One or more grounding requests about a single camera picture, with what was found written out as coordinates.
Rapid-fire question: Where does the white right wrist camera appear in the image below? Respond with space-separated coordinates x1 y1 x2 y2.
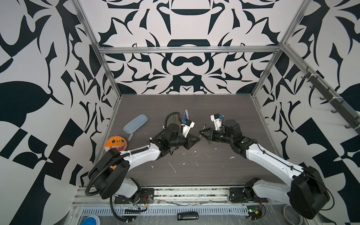
211 113 224 131

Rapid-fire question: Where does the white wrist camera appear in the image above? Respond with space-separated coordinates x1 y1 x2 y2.
182 119 195 138
211 113 224 131

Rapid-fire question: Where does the wall hook rail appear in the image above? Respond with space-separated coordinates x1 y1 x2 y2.
302 66 360 135

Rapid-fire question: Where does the black rectangular device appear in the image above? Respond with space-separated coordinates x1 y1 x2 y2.
177 212 199 221

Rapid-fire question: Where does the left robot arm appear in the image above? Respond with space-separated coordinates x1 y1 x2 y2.
84 117 200 203

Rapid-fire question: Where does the tape roll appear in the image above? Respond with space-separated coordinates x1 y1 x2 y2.
282 205 304 225

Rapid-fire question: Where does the orange shark plush toy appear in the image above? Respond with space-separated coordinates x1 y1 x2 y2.
104 136 128 152

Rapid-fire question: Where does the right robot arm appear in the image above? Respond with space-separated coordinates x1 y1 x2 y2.
199 120 330 219

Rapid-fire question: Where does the blue round lid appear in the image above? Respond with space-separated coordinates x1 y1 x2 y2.
80 215 101 225

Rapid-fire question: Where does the light blue pencil case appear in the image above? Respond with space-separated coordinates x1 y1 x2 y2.
123 114 148 134

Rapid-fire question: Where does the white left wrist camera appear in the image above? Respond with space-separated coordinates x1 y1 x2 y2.
182 119 195 138

